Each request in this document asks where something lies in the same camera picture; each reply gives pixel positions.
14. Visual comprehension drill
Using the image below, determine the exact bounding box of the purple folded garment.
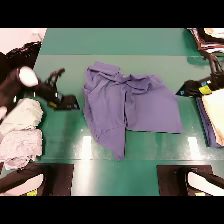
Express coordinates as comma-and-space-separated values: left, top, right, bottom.
195, 96, 224, 149

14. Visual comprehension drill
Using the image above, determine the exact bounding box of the purple shirt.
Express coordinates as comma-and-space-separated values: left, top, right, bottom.
82, 61, 185, 162

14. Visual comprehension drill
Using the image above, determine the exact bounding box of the light grey garment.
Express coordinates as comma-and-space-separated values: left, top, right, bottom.
0, 127, 44, 170

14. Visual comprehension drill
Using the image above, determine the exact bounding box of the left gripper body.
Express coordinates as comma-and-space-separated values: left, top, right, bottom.
45, 87, 81, 112

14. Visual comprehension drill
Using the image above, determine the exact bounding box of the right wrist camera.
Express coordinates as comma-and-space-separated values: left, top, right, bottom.
199, 49, 224, 75

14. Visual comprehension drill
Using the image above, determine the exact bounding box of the heap of clothes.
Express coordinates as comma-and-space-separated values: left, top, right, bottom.
187, 27, 224, 57

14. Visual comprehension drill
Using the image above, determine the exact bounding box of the black garment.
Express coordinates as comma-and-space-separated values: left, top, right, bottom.
0, 41, 43, 79

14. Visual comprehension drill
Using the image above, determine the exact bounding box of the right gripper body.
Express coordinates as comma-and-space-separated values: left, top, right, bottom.
175, 79, 213, 98

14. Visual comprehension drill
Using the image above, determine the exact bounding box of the cream garment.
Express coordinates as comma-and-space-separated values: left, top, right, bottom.
201, 94, 224, 147

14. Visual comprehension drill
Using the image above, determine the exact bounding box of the pale green garment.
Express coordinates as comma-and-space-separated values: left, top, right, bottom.
0, 97, 45, 135

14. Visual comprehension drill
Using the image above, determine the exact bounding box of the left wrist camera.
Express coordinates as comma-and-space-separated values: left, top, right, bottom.
45, 67, 67, 88

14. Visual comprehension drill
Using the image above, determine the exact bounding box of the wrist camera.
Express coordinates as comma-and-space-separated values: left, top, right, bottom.
45, 67, 67, 88
199, 49, 224, 75

